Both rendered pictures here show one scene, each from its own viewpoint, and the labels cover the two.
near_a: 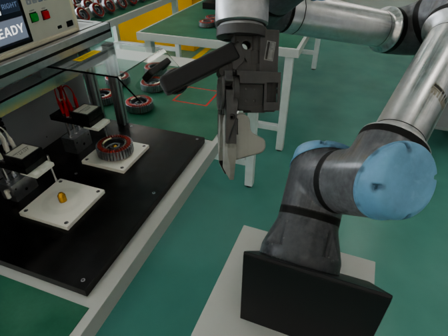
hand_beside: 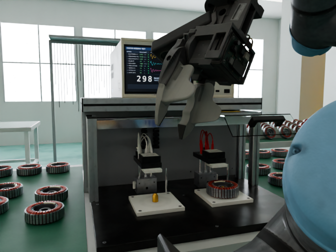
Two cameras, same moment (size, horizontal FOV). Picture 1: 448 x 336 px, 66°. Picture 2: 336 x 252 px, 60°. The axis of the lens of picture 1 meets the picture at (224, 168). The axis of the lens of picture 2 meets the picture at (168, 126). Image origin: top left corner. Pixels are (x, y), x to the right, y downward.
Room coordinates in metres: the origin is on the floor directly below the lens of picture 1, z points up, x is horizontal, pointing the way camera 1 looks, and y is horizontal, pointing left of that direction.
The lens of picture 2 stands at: (0.16, -0.33, 1.12)
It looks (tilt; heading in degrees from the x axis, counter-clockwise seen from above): 6 degrees down; 53
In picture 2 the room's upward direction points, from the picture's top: straight up
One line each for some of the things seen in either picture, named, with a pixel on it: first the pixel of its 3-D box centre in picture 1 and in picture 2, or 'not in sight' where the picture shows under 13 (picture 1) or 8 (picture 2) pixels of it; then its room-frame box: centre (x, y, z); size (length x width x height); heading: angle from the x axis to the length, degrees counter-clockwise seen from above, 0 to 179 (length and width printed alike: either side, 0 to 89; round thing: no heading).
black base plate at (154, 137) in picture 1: (89, 179); (188, 202); (0.80, 0.40, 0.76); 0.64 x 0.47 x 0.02; 160
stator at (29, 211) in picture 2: not in sight; (44, 212); (0.38, 0.58, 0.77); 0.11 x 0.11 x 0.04
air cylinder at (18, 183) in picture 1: (18, 184); (145, 183); (0.73, 0.56, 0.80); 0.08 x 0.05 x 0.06; 160
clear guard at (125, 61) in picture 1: (111, 67); (240, 121); (0.97, 0.32, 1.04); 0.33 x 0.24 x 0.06; 70
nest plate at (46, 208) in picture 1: (63, 202); (155, 203); (0.68, 0.42, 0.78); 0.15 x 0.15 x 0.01; 70
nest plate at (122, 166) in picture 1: (116, 154); (222, 195); (0.91, 0.34, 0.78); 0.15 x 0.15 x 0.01; 70
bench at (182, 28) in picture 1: (250, 54); not in sight; (3.10, -0.24, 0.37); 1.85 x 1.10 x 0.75; 160
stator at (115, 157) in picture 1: (115, 147); (222, 188); (0.91, 0.34, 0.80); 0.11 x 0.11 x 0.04
